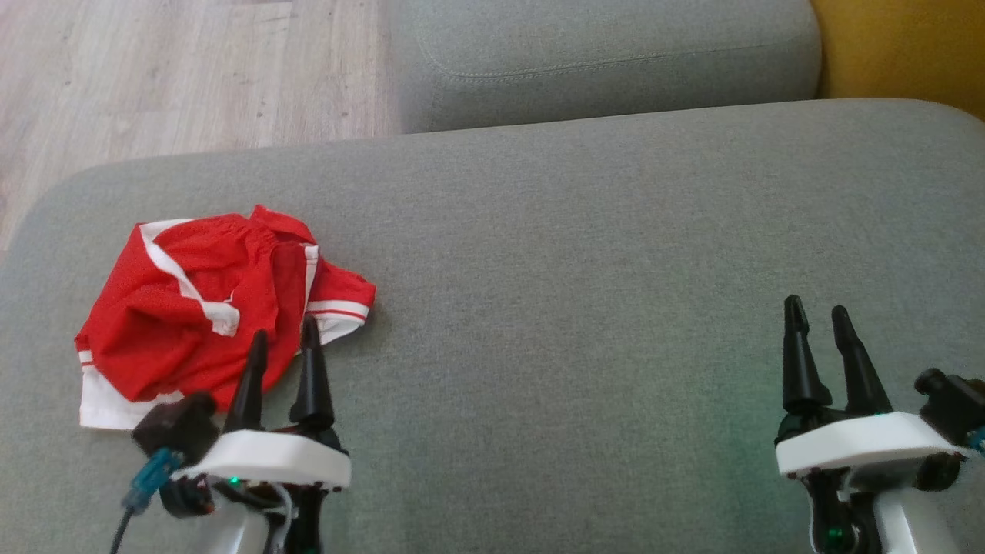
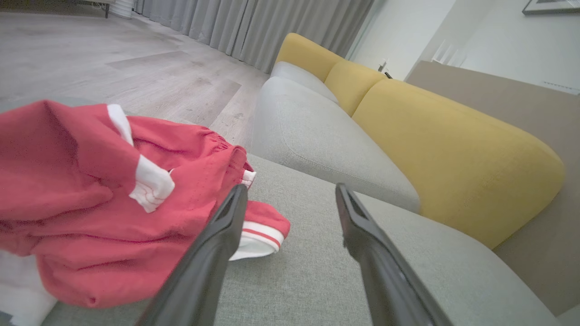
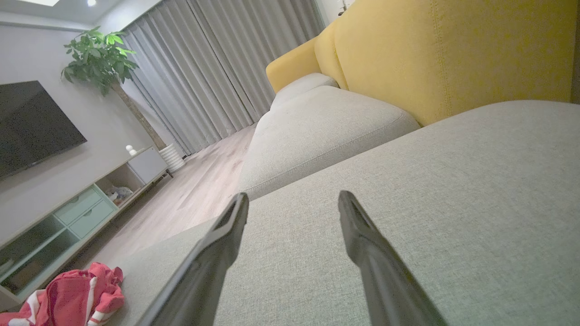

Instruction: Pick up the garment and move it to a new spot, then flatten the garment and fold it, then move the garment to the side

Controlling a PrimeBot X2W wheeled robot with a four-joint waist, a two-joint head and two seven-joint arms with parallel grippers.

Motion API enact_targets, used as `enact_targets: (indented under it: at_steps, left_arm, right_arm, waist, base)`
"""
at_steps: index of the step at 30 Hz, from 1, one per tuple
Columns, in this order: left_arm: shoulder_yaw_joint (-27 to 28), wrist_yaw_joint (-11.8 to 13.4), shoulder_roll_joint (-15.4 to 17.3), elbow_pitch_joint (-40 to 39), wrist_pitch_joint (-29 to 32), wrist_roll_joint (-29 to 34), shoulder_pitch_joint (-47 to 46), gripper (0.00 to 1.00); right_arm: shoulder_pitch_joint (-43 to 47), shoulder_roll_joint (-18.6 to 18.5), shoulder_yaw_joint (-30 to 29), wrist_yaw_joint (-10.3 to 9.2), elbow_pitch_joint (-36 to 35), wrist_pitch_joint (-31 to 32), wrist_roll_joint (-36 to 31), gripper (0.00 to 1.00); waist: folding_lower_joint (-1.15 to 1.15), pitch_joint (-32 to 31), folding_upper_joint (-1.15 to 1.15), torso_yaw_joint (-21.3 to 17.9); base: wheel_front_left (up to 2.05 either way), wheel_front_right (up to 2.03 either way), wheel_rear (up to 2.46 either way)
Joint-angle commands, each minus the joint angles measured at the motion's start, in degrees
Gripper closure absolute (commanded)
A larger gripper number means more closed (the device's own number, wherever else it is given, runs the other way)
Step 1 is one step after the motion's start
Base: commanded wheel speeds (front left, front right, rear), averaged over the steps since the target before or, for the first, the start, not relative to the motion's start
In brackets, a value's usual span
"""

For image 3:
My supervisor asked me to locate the narrow yellow sofa back cushion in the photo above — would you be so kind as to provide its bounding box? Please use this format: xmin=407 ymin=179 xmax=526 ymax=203
xmin=314 ymin=20 xmax=349 ymax=90

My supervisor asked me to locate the grey pleated curtain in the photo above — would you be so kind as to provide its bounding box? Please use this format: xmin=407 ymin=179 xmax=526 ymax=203
xmin=121 ymin=0 xmax=326 ymax=155

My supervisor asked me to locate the small grey sofa seat cushion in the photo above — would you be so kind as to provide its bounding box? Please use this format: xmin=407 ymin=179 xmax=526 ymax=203
xmin=271 ymin=72 xmax=339 ymax=109

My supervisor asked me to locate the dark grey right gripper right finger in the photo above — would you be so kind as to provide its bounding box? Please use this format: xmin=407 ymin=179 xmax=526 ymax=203
xmin=338 ymin=190 xmax=449 ymax=326

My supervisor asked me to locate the black flat television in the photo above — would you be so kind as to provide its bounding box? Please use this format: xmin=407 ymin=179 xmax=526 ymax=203
xmin=0 ymin=81 xmax=87 ymax=181

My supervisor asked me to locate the soft toy in cabinet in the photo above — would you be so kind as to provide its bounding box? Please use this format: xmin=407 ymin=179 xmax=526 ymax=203
xmin=106 ymin=186 xmax=133 ymax=204

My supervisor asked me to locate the white and green TV cabinet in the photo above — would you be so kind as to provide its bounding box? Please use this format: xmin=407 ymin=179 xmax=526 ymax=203
xmin=0 ymin=146 xmax=174 ymax=313

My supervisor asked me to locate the red jersey with white stripes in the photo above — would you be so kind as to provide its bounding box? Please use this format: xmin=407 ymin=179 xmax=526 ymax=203
xmin=0 ymin=262 xmax=125 ymax=326

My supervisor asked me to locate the large yellow sofa back cushion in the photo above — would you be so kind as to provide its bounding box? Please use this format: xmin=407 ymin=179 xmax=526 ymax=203
xmin=334 ymin=0 xmax=578 ymax=127

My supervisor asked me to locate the yellow sofa armrest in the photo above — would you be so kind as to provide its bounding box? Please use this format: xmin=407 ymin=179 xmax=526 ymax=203
xmin=266 ymin=38 xmax=321 ymax=93

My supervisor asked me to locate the white ribbed plant pot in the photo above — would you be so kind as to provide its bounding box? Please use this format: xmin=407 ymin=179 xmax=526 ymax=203
xmin=159 ymin=144 xmax=186 ymax=173

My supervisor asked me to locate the green leafy indoor tree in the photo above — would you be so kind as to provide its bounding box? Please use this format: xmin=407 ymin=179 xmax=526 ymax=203
xmin=61 ymin=26 xmax=167 ymax=151

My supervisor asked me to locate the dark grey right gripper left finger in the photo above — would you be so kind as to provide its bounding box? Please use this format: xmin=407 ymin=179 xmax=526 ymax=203
xmin=136 ymin=192 xmax=250 ymax=326

